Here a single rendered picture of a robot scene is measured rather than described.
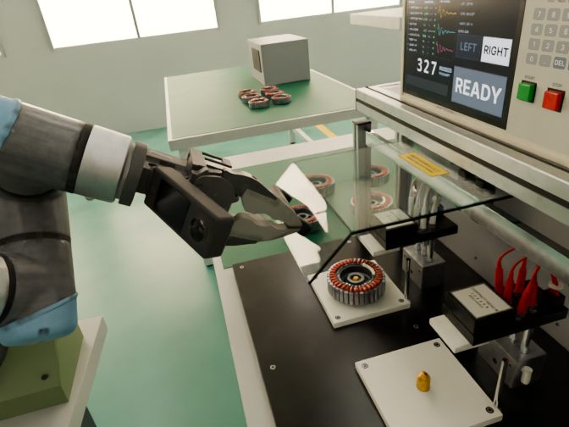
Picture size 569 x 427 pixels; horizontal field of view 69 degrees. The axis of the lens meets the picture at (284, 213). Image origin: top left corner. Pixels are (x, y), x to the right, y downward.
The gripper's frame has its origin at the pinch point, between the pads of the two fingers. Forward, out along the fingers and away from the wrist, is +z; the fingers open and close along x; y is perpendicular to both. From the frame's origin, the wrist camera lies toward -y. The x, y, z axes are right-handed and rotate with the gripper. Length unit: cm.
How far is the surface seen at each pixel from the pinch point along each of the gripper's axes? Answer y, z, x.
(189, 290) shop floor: 137, 29, 105
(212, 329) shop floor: 104, 37, 100
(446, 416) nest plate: -11.9, 27.4, 15.7
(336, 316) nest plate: 11.5, 21.3, 19.2
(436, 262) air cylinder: 14.4, 38.0, 4.7
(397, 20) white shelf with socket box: 79, 41, -40
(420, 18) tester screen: 20.5, 14.5, -31.0
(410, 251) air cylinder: 19.6, 35.7, 6.1
